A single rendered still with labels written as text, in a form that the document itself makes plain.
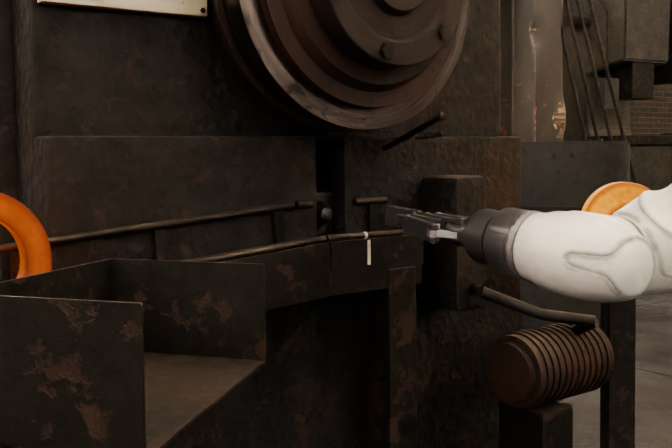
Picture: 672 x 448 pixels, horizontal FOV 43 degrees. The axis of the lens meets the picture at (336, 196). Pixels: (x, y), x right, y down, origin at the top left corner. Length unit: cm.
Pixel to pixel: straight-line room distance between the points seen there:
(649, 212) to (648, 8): 834
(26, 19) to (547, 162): 303
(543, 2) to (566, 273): 471
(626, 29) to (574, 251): 820
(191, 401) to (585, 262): 47
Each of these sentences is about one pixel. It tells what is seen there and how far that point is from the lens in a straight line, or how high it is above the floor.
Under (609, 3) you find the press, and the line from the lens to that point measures 936.
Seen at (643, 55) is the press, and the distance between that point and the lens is 938.
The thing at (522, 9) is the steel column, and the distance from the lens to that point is 587.
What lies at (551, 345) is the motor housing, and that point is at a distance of 151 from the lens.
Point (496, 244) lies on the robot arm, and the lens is 112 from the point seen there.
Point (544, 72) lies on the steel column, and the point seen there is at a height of 133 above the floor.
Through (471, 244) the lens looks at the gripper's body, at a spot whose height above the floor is 72.
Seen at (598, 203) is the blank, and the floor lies 75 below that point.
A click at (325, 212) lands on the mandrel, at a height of 74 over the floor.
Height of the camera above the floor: 85
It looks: 3 degrees down
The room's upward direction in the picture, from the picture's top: 1 degrees counter-clockwise
